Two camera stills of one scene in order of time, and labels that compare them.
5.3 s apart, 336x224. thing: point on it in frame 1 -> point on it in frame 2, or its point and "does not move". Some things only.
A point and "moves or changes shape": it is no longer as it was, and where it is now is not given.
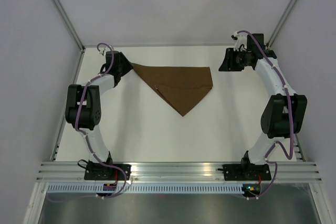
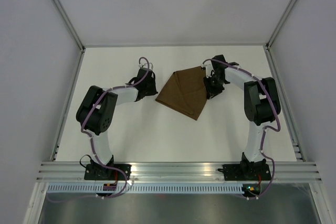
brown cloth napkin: [182, 87] moves or changes shape
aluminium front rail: [179, 172] does not move
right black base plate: [248, 172] does not move
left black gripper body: [124, 67] -> [151, 87]
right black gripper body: [235, 60] -> [214, 86]
